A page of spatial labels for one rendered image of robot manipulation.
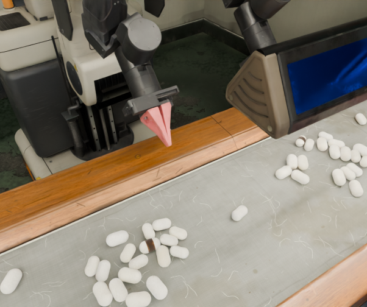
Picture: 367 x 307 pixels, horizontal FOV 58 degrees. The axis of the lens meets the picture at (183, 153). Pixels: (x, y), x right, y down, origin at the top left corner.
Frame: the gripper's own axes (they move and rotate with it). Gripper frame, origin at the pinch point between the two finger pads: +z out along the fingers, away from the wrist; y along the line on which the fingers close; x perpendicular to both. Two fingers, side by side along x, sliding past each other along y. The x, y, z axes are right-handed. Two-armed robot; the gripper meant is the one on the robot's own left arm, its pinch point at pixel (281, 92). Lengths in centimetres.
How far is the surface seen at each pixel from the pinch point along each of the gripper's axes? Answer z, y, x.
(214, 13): -102, 118, 172
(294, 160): 13.9, -3.3, 0.8
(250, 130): 4.6, -4.8, 8.7
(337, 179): 20.3, 0.6, -4.0
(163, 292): 22.1, -39.3, -5.6
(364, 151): 18.1, 12.0, -2.4
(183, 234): 17.0, -31.6, -0.8
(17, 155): -33, -58, 142
